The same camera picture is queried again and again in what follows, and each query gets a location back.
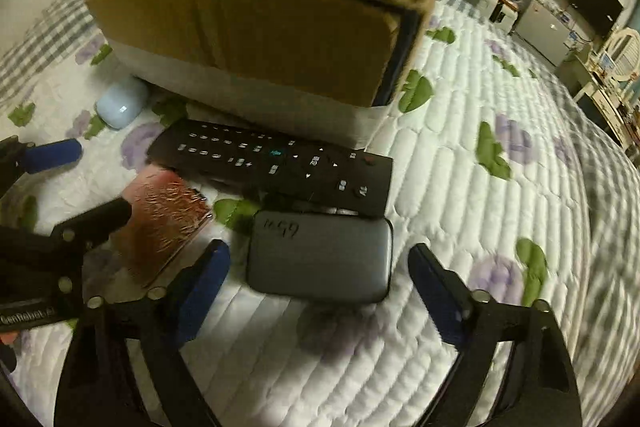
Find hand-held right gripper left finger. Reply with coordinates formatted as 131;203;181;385
52;239;232;427

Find copper metallic card case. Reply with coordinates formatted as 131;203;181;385
115;164;215;289

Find cream dressing table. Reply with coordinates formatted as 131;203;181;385
572;72;640;150

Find white small fridge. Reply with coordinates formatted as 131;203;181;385
512;0;577;68

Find black remote control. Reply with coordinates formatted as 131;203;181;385
146;118;395;220

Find white floral quilt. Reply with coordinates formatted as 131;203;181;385
0;0;598;427

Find brown cardboard box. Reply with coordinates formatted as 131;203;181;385
85;0;451;148

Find oval dressing mirror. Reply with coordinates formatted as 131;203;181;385
602;27;640;84

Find grey rounded hard case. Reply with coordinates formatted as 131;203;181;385
245;208;395;305

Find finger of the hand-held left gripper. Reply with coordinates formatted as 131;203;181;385
47;196;135;258
0;134;84;198

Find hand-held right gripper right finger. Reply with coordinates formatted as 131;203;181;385
407;243;584;427

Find light blue earbuds case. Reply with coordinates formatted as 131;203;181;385
95;76;151;130

